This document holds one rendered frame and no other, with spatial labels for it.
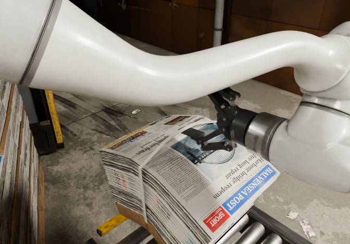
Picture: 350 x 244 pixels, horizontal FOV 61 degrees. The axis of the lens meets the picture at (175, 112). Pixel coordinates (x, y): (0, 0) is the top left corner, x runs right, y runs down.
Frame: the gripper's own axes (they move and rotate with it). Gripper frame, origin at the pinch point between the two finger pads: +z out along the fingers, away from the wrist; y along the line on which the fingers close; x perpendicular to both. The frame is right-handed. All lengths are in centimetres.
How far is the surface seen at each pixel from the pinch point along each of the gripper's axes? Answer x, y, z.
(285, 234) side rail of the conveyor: 26, 49, -20
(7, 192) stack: -34, 52, 73
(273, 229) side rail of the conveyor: 24, 49, -17
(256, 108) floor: 226, 114, 112
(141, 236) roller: -9, 49, 12
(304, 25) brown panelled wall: 288, 30, 100
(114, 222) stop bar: -13, 45, 21
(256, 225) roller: 22, 49, -12
